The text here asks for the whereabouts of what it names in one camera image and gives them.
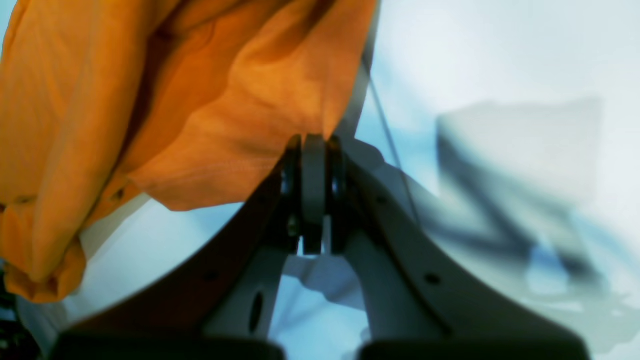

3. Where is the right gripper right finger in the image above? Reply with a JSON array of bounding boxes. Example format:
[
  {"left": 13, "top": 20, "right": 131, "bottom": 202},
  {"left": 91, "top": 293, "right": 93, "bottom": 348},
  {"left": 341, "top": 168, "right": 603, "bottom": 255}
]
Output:
[{"left": 327, "top": 136, "right": 589, "bottom": 360}]

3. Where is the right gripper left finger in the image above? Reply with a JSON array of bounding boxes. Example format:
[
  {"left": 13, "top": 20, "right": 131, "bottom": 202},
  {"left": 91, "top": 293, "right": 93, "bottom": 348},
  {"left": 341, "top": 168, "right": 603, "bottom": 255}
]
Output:
[{"left": 50, "top": 135, "right": 302, "bottom": 360}]

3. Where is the orange t-shirt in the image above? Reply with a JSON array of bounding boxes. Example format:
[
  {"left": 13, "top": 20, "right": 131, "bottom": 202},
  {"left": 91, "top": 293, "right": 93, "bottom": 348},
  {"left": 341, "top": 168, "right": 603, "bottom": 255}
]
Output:
[{"left": 1, "top": 0, "right": 378, "bottom": 304}]

